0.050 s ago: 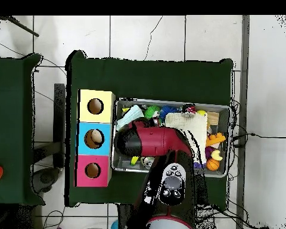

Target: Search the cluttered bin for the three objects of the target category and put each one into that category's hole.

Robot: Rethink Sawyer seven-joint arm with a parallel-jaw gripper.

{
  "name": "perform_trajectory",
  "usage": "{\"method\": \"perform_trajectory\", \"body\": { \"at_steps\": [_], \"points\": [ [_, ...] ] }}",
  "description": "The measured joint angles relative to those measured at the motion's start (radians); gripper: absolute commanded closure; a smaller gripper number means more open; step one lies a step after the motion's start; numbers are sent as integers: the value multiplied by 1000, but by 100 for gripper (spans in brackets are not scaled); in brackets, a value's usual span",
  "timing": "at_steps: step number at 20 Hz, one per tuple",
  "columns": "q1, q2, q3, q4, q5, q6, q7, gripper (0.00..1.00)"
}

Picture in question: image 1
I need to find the blue spiky rubber ball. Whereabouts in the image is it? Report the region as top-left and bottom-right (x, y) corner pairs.
(159, 105), (179, 118)

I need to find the crushed black red can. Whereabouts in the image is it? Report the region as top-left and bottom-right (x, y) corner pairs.
(182, 103), (197, 118)

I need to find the dark green table cloth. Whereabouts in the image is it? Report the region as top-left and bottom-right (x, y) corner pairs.
(0, 52), (45, 206)
(64, 49), (234, 208)

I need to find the green spiky ball with eyes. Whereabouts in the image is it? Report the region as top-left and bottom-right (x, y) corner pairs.
(144, 105), (161, 120)

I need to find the mint green waffle cloth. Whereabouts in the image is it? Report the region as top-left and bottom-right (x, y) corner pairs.
(116, 104), (145, 131)

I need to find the orange plastic toy block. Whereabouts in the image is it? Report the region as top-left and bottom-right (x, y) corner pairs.
(206, 132), (226, 147)

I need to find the grey rounded object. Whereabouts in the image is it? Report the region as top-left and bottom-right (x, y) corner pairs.
(32, 166), (61, 194)

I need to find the black upright panel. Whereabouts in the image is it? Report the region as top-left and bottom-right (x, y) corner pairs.
(53, 83), (66, 169)

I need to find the dark thin rod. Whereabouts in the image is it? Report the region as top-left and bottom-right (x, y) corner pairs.
(0, 15), (40, 38)

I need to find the pale yellow plush toy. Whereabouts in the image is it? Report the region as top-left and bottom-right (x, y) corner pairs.
(210, 149), (223, 161)

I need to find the wooden box with three holes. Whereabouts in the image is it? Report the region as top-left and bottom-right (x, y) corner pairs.
(74, 89), (116, 187)

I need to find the shallow clear mesh bin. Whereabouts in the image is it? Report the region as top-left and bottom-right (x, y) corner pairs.
(110, 97), (231, 178)

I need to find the black power cable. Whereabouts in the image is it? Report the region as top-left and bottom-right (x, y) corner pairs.
(231, 132), (286, 148)

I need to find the small orange basketball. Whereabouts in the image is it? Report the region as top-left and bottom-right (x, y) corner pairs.
(206, 158), (220, 172)

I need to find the cream waffle cloth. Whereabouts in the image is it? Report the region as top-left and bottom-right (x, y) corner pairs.
(164, 112), (209, 164)

